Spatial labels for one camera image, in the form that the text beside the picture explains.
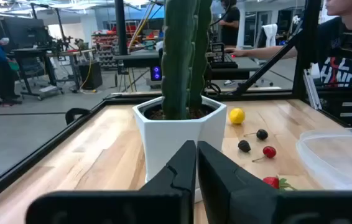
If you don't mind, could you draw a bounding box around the white cloth on chair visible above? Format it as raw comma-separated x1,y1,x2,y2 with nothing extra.
262,23,279,48

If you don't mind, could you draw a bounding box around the shelf with red bins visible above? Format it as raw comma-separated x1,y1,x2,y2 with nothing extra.
91,24,139,71

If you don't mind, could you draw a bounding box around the red strawberry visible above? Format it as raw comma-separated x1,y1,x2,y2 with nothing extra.
262,175,298,192

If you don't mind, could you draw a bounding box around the silver aluminium extrusion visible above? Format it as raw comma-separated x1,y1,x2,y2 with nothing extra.
302,68,323,110

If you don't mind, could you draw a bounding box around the green cactus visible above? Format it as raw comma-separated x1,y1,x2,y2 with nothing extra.
160,0,213,121

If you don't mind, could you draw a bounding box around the black box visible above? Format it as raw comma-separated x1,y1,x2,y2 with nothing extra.
78,59,104,90

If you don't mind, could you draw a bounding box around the black frame clamp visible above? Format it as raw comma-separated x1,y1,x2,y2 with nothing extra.
65,107,92,126

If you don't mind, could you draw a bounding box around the clear plastic tupperware container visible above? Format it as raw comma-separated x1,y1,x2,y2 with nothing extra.
295,127,352,191

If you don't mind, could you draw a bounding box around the black cabinet with white labels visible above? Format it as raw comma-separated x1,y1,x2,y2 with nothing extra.
317,86,352,128

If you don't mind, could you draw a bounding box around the red cherry with stem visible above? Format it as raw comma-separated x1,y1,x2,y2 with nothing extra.
251,145,277,163

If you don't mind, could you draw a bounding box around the grey desk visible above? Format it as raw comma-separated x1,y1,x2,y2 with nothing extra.
113,49,261,81

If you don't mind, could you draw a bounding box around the blackberry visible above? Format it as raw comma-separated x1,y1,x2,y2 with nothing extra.
237,139,252,153

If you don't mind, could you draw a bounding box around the black keyboard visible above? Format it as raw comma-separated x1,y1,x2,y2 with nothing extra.
208,59,239,70

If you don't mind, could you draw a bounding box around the dark cherry with stem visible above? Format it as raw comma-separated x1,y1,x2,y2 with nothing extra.
243,128,269,141

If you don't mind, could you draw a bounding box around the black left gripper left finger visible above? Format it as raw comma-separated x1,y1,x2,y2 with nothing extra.
25,139,197,224

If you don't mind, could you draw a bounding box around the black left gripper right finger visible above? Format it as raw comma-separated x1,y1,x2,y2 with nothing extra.
197,140,352,224

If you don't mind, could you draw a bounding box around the black pole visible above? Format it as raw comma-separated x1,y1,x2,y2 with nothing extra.
114,0,129,56

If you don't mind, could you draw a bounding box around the black monitor cart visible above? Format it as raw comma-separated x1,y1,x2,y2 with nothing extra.
1,17,65,100

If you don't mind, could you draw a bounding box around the yellow lemon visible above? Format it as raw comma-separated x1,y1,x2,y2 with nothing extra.
228,107,246,126

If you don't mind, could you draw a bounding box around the computer with purple light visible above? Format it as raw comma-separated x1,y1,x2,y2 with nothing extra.
149,65,163,82

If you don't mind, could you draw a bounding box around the wooden work table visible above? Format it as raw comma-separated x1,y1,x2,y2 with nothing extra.
47,35,98,91

